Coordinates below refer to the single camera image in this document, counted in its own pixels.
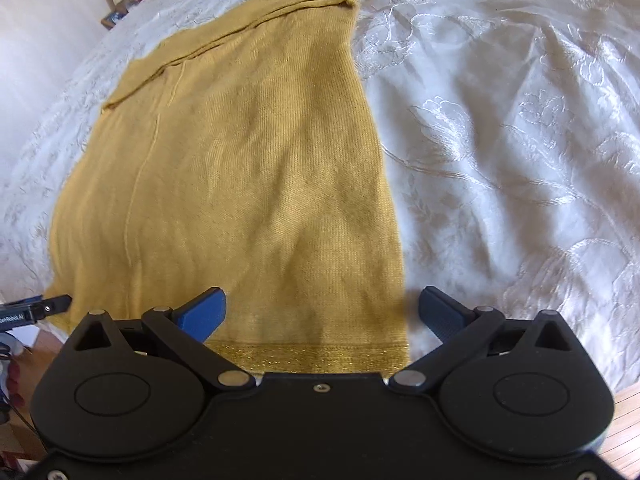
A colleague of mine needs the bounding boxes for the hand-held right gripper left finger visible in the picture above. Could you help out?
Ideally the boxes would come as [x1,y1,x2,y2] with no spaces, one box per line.
[73,286,254,395]

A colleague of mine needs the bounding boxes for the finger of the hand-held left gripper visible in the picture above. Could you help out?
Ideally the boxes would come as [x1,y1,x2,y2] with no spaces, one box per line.
[29,293,72,322]

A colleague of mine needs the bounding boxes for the yellow knit sweater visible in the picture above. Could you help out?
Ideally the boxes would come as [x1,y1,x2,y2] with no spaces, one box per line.
[44,0,413,376]

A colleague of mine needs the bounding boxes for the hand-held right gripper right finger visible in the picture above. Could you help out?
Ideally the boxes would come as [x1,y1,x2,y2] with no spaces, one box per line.
[388,286,573,395]

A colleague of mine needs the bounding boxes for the bed with white bedspread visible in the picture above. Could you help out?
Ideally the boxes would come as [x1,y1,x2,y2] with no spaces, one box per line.
[0,0,640,397]

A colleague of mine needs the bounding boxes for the wooden photo frame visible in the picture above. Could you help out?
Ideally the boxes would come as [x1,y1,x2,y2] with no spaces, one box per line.
[101,6,132,30]

